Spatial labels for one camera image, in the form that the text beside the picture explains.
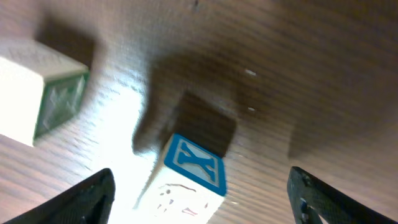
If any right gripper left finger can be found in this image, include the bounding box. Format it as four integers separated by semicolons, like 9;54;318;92
4;168;116;224

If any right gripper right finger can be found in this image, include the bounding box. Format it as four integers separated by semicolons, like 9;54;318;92
287;166;397;224

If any yellow edged letter block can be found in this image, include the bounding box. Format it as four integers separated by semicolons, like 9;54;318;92
137;134;227;224

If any plain white wooden block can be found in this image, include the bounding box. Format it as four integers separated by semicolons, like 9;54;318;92
1;38;90;146

